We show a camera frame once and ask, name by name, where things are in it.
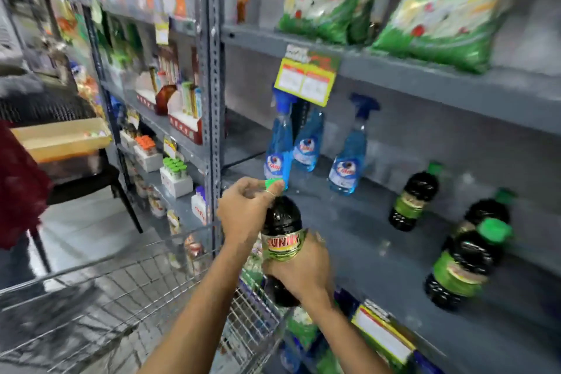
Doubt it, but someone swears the blue spray bottle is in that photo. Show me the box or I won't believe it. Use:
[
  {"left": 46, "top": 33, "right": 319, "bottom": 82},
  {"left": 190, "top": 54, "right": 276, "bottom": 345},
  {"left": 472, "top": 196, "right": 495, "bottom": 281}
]
[
  {"left": 328, "top": 93, "right": 381, "bottom": 196},
  {"left": 264, "top": 89, "right": 299, "bottom": 191},
  {"left": 292, "top": 102, "right": 325, "bottom": 173}
]

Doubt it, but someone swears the grey metal shelving unit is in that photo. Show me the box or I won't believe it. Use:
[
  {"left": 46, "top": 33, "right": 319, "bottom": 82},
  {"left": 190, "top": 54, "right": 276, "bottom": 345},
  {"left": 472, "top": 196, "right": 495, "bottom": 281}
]
[{"left": 197, "top": 0, "right": 561, "bottom": 374}]

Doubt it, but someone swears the person's left hand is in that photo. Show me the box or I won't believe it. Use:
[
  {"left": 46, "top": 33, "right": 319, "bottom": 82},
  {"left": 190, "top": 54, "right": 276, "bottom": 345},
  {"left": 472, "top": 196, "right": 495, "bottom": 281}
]
[{"left": 217, "top": 176, "right": 286, "bottom": 252}]

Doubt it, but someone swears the red white display box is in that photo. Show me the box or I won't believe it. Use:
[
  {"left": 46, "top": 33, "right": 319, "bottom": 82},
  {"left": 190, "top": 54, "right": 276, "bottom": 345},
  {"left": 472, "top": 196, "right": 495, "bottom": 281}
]
[
  {"left": 135, "top": 71, "right": 159, "bottom": 112},
  {"left": 168, "top": 88, "right": 203, "bottom": 146}
]

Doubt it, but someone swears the white box of green-capped bottles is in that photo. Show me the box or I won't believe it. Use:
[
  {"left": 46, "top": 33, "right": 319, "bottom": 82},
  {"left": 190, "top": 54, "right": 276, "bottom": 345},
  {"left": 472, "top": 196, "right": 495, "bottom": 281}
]
[{"left": 160, "top": 157, "right": 194, "bottom": 198}]

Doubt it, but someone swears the flat cardboard box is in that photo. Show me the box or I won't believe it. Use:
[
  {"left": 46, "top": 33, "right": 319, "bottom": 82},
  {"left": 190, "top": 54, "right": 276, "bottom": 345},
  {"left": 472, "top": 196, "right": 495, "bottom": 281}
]
[{"left": 11, "top": 117, "right": 113, "bottom": 164}]

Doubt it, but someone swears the white yellow shelf label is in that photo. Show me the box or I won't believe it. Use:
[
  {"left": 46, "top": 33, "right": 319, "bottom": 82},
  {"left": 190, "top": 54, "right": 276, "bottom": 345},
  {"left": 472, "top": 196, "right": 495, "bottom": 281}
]
[{"left": 351, "top": 303, "right": 418, "bottom": 366}]

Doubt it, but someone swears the wire shopping cart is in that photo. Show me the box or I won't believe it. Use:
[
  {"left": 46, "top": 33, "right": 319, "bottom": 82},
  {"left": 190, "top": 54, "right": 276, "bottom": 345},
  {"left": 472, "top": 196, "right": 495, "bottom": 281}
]
[{"left": 0, "top": 224, "right": 291, "bottom": 374}]

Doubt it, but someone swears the person's right hand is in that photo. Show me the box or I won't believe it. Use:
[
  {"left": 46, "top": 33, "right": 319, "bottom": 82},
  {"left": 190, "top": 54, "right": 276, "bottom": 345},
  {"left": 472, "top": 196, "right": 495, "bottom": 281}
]
[{"left": 262, "top": 231, "right": 335, "bottom": 305}]

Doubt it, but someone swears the black chair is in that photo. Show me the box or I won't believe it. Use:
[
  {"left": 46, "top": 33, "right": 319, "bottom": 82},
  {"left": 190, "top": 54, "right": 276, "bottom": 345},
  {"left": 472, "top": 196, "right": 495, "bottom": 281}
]
[{"left": 0, "top": 75, "right": 144, "bottom": 274}]

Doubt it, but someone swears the person's right forearm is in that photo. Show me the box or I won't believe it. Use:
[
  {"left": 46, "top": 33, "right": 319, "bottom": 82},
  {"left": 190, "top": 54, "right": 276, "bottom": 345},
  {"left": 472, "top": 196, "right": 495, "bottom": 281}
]
[{"left": 302, "top": 288, "right": 392, "bottom": 374}]

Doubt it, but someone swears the yellow shelf price tag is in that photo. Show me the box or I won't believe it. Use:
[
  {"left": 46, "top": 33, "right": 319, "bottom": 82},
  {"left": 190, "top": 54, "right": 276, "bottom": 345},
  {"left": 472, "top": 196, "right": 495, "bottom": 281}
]
[{"left": 273, "top": 44, "right": 341, "bottom": 108}]

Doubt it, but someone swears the grey shelving unit with goods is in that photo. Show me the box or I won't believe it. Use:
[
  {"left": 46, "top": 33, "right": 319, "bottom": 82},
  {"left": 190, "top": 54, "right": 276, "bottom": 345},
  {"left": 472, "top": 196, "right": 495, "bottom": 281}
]
[{"left": 26, "top": 0, "right": 212, "bottom": 256}]

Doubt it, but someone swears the green packet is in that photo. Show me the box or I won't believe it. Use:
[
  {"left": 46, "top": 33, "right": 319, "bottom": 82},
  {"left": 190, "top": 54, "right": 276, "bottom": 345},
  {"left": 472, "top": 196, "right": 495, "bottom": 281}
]
[{"left": 287, "top": 307, "right": 321, "bottom": 351}]

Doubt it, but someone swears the white box of orange-capped bottles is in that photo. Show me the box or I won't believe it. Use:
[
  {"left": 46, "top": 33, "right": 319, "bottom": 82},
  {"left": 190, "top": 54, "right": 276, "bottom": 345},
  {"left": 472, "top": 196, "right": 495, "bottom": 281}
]
[{"left": 133, "top": 135, "right": 164, "bottom": 173}]

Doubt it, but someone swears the dark bottle with green cap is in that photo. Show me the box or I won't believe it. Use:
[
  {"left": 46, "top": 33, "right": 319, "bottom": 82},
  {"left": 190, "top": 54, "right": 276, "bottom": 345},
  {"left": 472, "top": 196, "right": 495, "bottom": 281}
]
[
  {"left": 260, "top": 179, "right": 308, "bottom": 309},
  {"left": 443, "top": 188, "right": 518, "bottom": 265},
  {"left": 423, "top": 218, "right": 514, "bottom": 312},
  {"left": 388, "top": 161, "right": 444, "bottom": 232}
]

